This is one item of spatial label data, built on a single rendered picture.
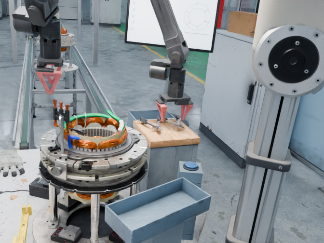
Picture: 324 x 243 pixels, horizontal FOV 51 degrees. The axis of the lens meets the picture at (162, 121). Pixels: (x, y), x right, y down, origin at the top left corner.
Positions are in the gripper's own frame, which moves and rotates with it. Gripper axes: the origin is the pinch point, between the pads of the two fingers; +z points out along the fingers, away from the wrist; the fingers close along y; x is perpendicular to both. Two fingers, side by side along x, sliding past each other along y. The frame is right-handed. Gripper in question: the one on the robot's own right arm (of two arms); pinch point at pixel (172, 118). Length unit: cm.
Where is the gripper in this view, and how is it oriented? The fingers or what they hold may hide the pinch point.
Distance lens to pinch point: 128.1
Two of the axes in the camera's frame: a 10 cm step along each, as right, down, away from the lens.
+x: 3.7, 3.9, -8.4
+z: -0.8, 9.2, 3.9
